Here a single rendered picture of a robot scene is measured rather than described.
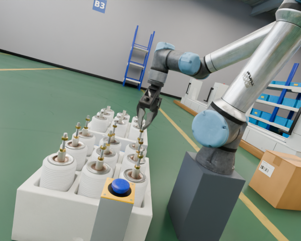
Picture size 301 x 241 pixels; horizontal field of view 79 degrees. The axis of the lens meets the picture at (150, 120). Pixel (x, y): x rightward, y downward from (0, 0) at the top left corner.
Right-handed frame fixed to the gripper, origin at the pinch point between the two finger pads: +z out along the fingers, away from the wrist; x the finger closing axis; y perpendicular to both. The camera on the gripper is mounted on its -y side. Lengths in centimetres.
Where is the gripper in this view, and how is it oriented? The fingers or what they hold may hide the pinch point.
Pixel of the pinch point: (142, 126)
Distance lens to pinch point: 79.1
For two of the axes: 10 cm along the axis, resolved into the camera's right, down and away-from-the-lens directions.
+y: 2.8, -1.5, 9.5
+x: -9.2, -3.1, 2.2
